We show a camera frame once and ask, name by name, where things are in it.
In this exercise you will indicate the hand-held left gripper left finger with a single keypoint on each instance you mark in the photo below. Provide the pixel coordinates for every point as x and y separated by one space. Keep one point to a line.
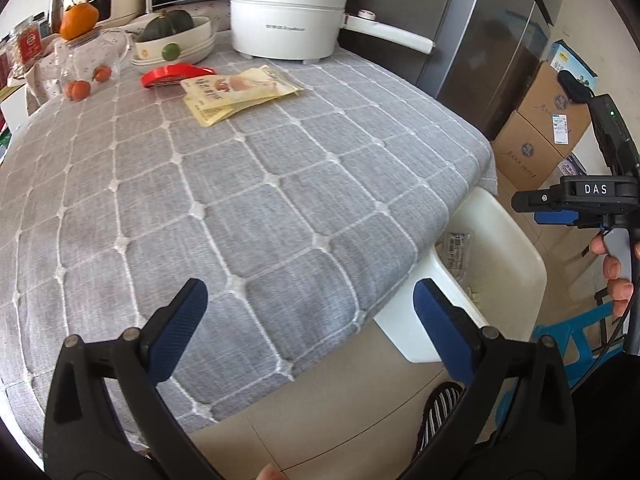
180 325

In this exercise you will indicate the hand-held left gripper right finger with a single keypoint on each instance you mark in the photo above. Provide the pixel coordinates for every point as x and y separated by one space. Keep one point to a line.
445 330

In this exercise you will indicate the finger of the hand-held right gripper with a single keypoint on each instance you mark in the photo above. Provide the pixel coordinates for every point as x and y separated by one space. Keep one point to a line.
555 217
535 200

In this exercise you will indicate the clear labelled wrapper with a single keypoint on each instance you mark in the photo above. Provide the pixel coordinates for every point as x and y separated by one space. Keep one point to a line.
457 255

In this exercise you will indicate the person's right hand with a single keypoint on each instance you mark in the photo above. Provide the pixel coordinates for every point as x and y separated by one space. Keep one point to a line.
617 295

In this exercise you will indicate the person's left hand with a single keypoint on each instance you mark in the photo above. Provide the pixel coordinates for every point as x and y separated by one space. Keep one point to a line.
272 472

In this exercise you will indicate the brown cardboard box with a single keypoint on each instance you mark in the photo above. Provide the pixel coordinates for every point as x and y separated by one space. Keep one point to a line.
525 155
545 105

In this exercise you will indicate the white blue box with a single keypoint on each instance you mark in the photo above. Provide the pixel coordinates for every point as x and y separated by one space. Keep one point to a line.
572 165

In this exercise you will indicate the striped slipper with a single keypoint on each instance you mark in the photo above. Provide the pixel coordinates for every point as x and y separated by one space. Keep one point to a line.
437 415

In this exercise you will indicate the blue plastic stool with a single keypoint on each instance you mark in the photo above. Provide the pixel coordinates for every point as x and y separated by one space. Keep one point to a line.
560 330

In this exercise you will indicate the blue printed box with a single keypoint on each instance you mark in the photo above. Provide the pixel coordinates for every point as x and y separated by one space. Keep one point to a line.
570 60

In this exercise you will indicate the grey quilted tablecloth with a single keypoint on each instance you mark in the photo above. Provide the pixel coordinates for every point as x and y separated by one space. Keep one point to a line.
250 185

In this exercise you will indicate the grey refrigerator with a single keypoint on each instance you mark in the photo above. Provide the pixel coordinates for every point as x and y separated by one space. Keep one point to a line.
475 35

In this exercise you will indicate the beige snack packet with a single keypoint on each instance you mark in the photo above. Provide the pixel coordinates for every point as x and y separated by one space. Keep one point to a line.
240 85
215 112

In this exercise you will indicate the red plastic lid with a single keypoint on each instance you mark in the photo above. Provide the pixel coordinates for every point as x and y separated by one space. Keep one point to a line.
170 75

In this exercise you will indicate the small orange tomatoes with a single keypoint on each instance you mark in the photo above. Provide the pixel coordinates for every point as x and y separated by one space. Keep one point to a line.
79 90

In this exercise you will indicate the small orange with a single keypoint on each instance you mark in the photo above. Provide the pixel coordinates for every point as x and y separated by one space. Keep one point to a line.
102 73

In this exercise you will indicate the green lime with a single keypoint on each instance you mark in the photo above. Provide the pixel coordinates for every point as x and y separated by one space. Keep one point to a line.
170 51

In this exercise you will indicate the clear glass jar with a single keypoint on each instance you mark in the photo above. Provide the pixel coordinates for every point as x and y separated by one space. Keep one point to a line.
90 60

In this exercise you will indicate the white bowl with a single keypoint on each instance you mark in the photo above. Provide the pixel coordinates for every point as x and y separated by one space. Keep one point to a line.
192 42

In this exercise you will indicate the dark green squash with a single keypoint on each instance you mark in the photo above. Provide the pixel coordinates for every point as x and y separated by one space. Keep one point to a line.
167 25

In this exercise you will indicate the white electric cooking pot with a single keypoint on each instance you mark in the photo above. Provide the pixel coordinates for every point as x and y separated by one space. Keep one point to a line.
285 15

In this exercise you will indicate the red snack package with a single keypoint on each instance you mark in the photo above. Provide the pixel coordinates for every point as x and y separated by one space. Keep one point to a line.
27 45

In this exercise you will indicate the large orange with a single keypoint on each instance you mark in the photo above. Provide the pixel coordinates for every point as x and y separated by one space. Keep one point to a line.
79 21

